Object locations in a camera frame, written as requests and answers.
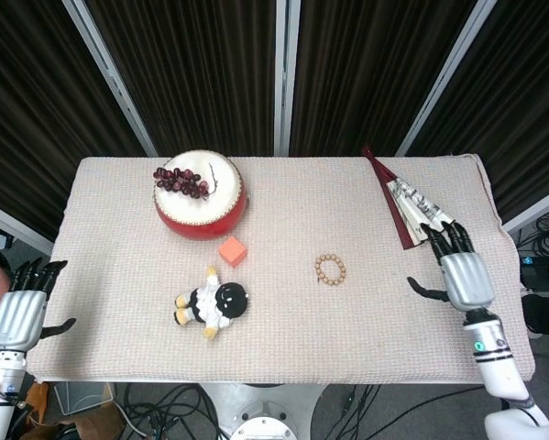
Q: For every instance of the grey metal partition rail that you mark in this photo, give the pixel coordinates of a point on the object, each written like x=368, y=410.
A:
x=537, y=208
x=13, y=224

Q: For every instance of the brown cardboard box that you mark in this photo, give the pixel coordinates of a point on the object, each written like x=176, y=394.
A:
x=91, y=419

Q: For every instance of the black-headed plush doll white shirt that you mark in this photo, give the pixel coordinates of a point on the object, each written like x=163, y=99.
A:
x=230, y=298

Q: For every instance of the orange pink cube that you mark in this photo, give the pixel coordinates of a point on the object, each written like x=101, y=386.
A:
x=232, y=251

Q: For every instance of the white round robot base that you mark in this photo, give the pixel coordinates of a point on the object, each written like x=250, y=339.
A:
x=262, y=412

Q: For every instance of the black power strip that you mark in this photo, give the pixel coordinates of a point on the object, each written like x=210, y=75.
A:
x=544, y=270

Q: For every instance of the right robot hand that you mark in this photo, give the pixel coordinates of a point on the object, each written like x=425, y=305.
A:
x=466, y=279

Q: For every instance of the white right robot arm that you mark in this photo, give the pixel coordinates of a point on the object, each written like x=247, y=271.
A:
x=498, y=362

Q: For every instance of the beige woven tablecloth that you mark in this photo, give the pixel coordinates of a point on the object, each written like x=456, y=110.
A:
x=301, y=330

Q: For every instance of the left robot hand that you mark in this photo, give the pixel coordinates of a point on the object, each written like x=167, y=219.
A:
x=19, y=316

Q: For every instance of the folding fan with dark red ribs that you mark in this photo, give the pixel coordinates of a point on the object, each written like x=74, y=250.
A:
x=404, y=197

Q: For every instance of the dark red grape bunch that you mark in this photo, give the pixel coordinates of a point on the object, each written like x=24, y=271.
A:
x=180, y=181

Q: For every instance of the red drum with white skin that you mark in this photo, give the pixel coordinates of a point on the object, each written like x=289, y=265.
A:
x=200, y=220

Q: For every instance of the grey metal partition post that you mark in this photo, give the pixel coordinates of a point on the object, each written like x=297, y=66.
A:
x=287, y=73
x=443, y=73
x=109, y=73

